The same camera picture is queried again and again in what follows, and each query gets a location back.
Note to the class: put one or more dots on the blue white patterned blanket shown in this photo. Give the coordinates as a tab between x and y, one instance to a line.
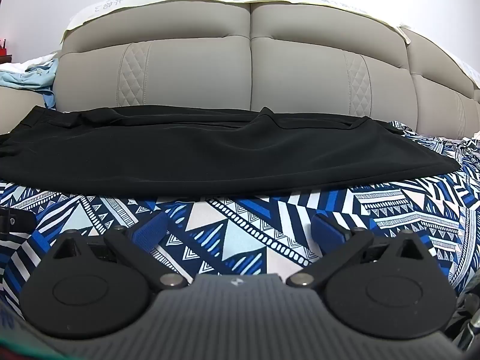
232	232

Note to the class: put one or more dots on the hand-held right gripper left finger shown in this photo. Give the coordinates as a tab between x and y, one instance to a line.
148	232

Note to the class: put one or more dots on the light blue cloth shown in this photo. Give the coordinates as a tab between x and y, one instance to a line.
33	79

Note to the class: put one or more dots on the black pants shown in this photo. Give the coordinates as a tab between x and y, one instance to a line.
225	157

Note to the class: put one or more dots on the beige leather sofa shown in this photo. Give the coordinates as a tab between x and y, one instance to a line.
195	71

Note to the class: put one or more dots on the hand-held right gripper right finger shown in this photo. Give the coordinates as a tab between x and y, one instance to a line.
330	229

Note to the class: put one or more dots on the white cloth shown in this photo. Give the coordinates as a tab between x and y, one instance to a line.
22	65

